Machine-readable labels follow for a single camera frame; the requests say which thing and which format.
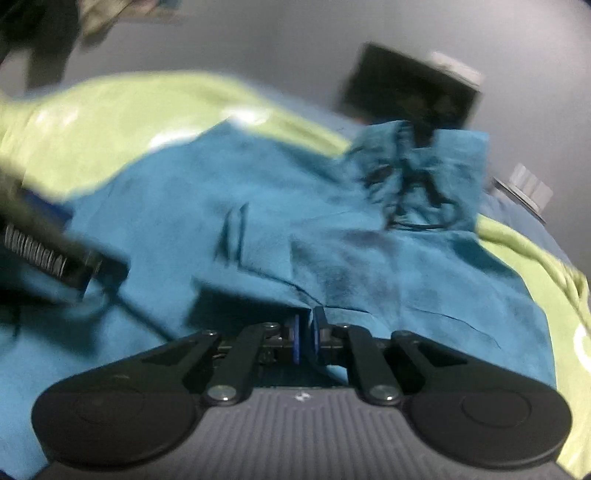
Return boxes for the white router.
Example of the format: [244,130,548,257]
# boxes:
[492,162,554,225]

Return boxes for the blue bed sheet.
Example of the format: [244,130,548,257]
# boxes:
[480,191,575,271]

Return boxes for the teal garment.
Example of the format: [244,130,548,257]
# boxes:
[0,119,557,478]

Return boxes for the green fleece blanket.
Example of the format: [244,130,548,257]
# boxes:
[0,69,591,478]

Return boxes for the black television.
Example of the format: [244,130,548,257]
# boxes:
[336,41,482,136]

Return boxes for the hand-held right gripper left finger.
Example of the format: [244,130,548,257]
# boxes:
[141,313,308,407]

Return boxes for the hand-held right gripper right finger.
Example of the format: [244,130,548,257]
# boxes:
[310,305,462,407]

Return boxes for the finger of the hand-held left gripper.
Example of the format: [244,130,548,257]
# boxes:
[85,251,131,291]

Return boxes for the dark cloth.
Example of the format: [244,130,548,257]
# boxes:
[0,0,81,88]

